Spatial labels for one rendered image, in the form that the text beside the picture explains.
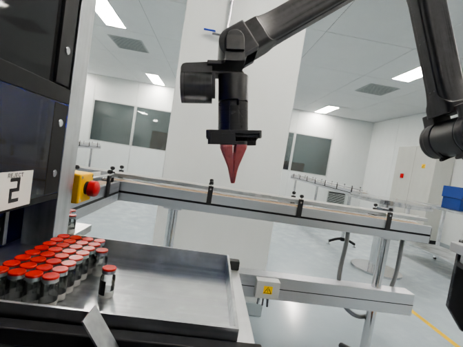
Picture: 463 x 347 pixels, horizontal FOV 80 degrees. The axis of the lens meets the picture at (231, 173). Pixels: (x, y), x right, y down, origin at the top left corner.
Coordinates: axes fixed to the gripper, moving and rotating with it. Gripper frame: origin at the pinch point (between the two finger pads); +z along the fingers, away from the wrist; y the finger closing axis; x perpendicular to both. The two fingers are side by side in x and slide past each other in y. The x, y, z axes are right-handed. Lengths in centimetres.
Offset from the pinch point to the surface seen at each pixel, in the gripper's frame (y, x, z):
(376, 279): -85, -86, 62
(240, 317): -0.5, 11.7, 20.8
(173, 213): 23, -86, 25
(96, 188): 32.4, -16.7, 3.7
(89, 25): 30.4, -10.6, -32.6
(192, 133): 17, -143, -20
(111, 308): 18.5, 13.5, 17.7
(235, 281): -0.9, -0.9, 20.9
